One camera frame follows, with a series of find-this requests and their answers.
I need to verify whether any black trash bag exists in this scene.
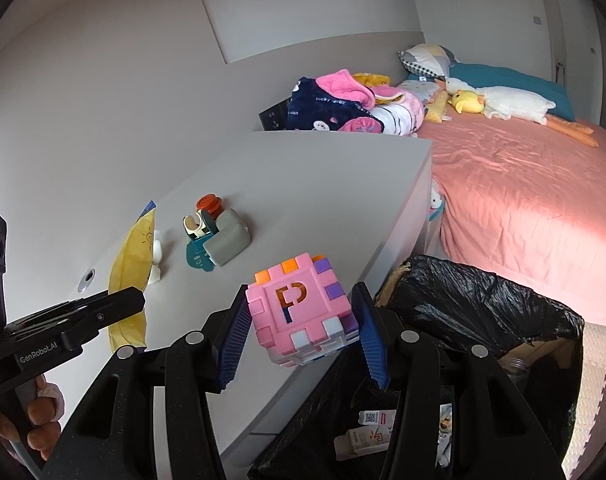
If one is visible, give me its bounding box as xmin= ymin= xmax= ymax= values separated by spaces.
xmin=248 ymin=255 xmax=585 ymax=480

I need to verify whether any white goose plush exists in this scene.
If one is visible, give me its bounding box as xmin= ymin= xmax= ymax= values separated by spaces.
xmin=435 ymin=77 xmax=596 ymax=148
xmin=448 ymin=63 xmax=576 ymax=122

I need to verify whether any yellow snack packet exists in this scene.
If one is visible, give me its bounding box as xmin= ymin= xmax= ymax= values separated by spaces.
xmin=107 ymin=201 xmax=158 ymax=353

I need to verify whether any beige foam floor mat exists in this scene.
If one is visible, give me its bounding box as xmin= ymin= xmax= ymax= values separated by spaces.
xmin=563 ymin=322 xmax=606 ymax=476

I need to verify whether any white orange medicine box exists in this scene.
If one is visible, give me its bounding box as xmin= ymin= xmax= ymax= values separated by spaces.
xmin=333 ymin=410 xmax=398 ymax=461

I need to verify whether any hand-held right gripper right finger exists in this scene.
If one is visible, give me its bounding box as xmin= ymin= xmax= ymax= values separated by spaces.
xmin=350 ymin=281 xmax=566 ymax=480

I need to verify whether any yellow duck plush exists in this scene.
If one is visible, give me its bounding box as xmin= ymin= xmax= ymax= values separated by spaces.
xmin=448 ymin=89 xmax=485 ymax=116

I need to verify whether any teal cream tape holder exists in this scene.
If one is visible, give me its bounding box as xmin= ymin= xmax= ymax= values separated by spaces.
xmin=183 ymin=209 xmax=218 ymax=241

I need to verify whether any pink white patterned quilt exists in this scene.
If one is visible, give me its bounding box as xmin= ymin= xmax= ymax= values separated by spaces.
xmin=370 ymin=87 xmax=426 ymax=137

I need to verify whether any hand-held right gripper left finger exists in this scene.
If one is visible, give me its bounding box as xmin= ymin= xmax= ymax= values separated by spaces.
xmin=42 ymin=284 xmax=254 ymax=480

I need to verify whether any yellow cloth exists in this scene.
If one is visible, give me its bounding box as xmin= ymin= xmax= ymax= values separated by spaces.
xmin=353 ymin=72 xmax=391 ymax=88

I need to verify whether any clear plastic container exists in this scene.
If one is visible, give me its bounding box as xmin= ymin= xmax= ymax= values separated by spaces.
xmin=503 ymin=357 xmax=531 ymax=386

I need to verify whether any black wall socket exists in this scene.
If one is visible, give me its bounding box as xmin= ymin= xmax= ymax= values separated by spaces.
xmin=258 ymin=99 xmax=290 ymax=132

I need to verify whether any small white plush toy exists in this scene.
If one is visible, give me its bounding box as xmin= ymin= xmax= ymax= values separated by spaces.
xmin=425 ymin=182 xmax=444 ymax=223

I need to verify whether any grey door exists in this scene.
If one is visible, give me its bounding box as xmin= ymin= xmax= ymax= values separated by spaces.
xmin=550 ymin=0 xmax=604 ymax=121

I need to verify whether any pink bed sheet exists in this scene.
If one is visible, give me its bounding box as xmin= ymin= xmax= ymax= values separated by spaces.
xmin=418 ymin=120 xmax=606 ymax=328

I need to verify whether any checked pillow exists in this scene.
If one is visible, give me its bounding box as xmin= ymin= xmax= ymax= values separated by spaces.
xmin=398 ymin=43 xmax=461 ymax=81

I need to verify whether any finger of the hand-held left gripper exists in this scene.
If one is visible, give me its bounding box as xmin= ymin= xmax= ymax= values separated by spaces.
xmin=3 ymin=286 xmax=147 ymax=353

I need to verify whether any person's left hand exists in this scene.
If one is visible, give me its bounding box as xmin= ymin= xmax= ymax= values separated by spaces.
xmin=0 ymin=374 xmax=64 ymax=461

